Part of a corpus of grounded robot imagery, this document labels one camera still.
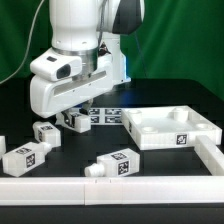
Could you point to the white fence rail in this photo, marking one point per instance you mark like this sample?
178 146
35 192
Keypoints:
210 155
111 191

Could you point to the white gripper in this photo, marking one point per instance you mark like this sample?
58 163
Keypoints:
49 98

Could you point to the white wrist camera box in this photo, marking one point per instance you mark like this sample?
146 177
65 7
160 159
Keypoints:
55 68

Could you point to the white right fence rail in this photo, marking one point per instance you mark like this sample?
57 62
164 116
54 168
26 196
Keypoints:
210 155

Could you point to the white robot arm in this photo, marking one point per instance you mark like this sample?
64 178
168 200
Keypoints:
85 59

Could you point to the white tag sheet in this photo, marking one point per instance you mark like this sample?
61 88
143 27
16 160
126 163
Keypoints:
102 116

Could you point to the white square table top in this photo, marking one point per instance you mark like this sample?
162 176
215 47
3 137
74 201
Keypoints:
167 127

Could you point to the white front fence rail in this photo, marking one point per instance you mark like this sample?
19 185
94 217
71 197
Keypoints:
111 191

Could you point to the white block at left edge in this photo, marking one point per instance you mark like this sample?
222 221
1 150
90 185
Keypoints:
2 146

